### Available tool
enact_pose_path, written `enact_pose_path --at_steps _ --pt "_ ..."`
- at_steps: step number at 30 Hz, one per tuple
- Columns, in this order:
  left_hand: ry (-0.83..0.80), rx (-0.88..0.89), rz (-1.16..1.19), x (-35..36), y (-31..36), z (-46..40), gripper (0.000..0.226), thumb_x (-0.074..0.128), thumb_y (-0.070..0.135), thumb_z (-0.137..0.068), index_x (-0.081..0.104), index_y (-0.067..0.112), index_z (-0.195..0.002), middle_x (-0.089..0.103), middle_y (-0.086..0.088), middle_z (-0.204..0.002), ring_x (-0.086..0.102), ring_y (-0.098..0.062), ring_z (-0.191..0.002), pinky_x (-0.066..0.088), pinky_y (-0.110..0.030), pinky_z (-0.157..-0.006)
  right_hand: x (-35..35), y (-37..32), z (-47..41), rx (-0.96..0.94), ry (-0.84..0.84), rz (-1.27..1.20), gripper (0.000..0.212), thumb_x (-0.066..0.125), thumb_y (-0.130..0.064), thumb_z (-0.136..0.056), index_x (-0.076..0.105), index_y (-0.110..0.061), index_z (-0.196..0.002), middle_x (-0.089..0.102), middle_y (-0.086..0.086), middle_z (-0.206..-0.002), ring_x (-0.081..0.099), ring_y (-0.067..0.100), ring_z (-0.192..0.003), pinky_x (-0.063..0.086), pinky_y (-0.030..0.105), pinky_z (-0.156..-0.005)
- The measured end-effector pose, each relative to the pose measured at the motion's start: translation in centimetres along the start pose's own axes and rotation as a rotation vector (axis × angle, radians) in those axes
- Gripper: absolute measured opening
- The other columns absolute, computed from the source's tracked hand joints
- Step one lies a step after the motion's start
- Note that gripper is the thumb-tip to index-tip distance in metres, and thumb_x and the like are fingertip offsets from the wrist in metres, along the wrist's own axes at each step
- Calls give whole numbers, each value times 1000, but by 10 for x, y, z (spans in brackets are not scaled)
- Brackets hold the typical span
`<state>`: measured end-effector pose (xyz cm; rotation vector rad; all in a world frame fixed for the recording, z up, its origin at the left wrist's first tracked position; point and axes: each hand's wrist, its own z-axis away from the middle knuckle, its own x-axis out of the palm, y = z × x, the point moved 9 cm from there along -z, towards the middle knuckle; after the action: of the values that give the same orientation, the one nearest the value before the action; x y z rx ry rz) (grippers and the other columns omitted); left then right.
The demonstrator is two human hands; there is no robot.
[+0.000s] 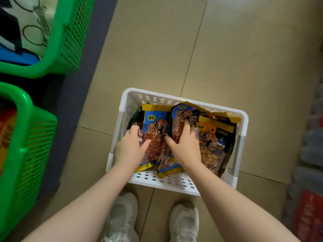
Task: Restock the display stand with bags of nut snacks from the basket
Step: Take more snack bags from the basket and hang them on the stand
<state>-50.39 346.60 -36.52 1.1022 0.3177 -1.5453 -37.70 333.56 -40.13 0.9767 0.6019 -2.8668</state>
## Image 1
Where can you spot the red and yellow packets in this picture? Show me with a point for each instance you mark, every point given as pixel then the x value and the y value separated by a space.
pixel 6 133

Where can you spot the person's left hand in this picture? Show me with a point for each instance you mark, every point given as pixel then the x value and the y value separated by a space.
pixel 128 151

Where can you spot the person's right hand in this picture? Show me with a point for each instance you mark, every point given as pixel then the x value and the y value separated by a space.
pixel 188 148

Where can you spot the blue peanut packet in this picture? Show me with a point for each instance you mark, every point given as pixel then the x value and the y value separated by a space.
pixel 156 128
pixel 180 114

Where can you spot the person's right forearm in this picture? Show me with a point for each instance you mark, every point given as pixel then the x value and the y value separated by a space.
pixel 232 209

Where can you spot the person's right middle finger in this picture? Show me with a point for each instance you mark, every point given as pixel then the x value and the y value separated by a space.
pixel 193 129

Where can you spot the person's white shoe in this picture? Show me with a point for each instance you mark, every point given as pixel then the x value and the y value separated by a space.
pixel 122 219
pixel 184 223

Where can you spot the green plastic basket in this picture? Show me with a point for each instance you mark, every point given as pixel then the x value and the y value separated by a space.
pixel 30 153
pixel 68 35

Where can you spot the person's left forearm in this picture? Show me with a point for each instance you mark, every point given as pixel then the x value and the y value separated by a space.
pixel 85 209

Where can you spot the person's left thumb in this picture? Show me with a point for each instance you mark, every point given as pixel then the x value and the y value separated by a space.
pixel 146 145

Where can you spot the person's right white shoe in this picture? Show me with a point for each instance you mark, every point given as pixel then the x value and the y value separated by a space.
pixel 184 223

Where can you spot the yellow peanut packet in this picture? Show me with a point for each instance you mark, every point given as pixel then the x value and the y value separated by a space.
pixel 227 117
pixel 214 146

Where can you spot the dark green snack packet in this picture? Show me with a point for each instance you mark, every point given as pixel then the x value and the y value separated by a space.
pixel 136 118

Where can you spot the person's right thumb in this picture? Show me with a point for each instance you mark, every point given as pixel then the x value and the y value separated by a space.
pixel 170 141

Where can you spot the dark grey shelf base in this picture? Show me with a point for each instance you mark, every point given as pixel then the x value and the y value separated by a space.
pixel 73 98

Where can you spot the white plastic basket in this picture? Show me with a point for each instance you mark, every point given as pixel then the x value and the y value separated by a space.
pixel 166 182

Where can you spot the row of plastic bottles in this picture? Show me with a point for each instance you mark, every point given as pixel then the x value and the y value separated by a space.
pixel 309 173

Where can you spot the white printed bag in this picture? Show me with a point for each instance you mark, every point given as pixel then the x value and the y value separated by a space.
pixel 32 22

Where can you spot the person's left white shoe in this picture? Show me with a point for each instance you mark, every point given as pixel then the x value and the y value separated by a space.
pixel 122 219

